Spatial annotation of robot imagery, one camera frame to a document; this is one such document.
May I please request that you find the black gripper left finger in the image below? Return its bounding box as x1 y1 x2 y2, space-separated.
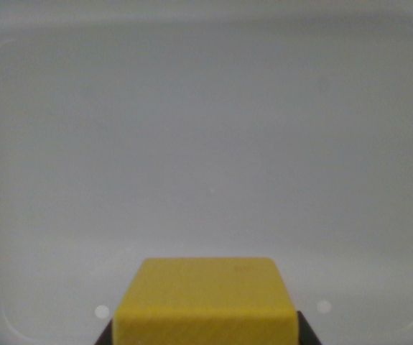
94 318 115 345

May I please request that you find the yellow wooden cube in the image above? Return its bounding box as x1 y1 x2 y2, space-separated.
112 257 299 345

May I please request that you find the white plastic tray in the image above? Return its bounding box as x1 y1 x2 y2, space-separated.
0 0 413 345

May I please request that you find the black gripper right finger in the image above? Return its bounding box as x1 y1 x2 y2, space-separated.
295 310 322 345

